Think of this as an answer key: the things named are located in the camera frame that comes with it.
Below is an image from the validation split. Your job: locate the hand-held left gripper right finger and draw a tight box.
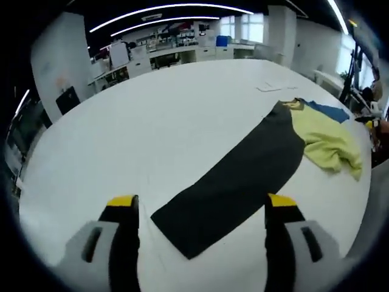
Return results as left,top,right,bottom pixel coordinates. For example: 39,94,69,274
263,192,343,292

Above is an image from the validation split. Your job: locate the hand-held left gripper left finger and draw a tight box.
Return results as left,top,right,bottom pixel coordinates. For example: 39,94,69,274
59,194,141,292

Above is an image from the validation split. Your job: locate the black cloth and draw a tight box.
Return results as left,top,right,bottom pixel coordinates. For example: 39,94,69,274
150,97,364,261

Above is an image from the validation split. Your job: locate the person's right hand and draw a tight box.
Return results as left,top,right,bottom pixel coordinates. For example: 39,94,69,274
375,119,389,136

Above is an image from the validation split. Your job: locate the black box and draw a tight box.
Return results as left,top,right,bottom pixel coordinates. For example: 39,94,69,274
55,85,81,116

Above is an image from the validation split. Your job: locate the white rolling board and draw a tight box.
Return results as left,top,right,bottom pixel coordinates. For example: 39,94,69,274
108,41,129,68

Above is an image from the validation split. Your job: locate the white storage counter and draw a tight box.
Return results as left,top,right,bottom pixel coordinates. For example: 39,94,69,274
88,38,256,92

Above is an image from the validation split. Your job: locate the long ceiling light strip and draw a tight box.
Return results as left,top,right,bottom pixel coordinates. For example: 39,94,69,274
89,3,255,33
110,16,220,38

